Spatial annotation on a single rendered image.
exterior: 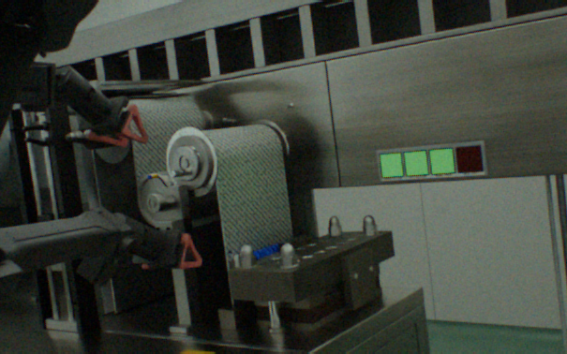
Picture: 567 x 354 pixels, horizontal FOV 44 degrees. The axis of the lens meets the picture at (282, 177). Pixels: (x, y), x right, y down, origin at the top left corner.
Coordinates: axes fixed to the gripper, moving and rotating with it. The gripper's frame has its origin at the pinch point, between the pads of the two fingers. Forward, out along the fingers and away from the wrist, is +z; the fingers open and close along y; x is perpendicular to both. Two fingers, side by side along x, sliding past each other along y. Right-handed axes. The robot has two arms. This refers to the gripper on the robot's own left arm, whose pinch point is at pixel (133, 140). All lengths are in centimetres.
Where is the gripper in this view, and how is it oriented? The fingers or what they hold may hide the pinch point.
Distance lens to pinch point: 140.6
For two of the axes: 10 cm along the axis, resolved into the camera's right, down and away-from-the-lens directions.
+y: 8.0, -0.7, -6.0
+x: 2.7, -8.4, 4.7
